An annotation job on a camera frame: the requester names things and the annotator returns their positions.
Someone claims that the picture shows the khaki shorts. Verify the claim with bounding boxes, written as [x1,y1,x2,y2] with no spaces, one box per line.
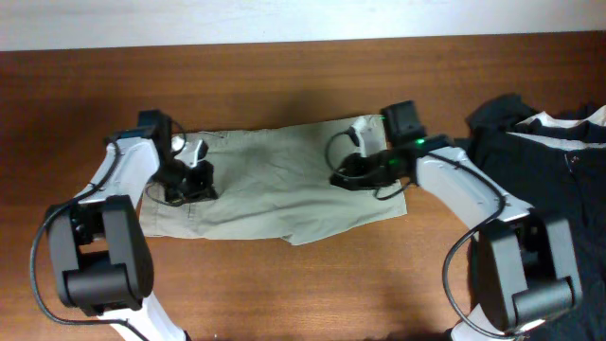
[139,117,407,245]

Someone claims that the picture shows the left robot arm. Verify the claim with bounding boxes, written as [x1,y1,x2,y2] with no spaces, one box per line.
[29,110,218,340]

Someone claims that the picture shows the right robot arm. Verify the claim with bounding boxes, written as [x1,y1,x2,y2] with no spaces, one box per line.
[330,100,582,340]

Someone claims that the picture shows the dark shirt with white collar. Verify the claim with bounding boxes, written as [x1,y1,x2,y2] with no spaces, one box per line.
[459,94,605,340]

